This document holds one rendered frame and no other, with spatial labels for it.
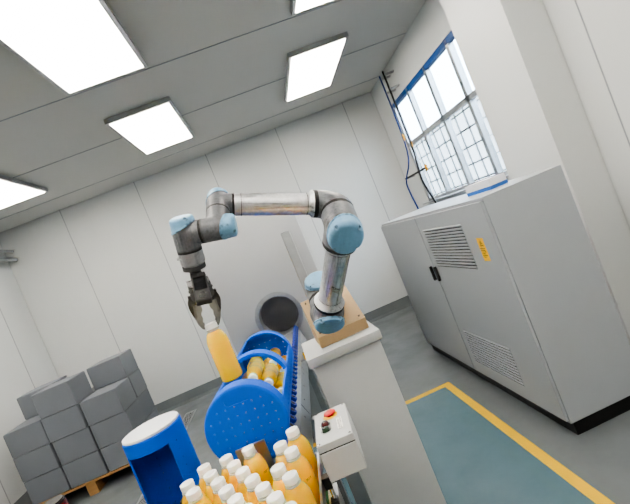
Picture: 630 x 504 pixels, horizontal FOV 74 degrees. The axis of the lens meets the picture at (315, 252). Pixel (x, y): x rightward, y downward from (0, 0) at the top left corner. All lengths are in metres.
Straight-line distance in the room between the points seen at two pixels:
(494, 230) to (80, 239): 5.98
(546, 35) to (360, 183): 3.87
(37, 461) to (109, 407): 0.88
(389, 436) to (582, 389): 1.36
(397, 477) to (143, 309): 5.48
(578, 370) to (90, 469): 4.55
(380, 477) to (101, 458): 3.80
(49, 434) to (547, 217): 4.90
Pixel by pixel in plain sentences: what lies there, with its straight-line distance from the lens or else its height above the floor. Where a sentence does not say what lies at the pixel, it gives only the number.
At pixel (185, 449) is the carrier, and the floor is 0.88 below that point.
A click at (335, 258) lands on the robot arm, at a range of 1.39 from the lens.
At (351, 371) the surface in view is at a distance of 1.77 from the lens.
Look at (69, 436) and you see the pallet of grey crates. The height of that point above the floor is 0.65.
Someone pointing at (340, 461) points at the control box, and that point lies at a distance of 1.19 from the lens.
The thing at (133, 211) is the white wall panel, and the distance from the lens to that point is 6.93.
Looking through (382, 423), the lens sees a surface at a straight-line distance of 1.86.
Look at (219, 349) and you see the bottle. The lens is 1.38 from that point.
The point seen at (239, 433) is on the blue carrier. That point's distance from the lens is 1.54.
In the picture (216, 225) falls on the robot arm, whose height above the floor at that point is 1.73.
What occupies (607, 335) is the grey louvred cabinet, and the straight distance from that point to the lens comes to 2.92.
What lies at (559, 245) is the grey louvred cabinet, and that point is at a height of 1.03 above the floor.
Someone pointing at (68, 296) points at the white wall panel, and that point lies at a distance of 7.27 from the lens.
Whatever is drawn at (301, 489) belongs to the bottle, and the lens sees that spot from 1.13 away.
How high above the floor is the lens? 1.59
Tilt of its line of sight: 2 degrees down
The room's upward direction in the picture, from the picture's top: 22 degrees counter-clockwise
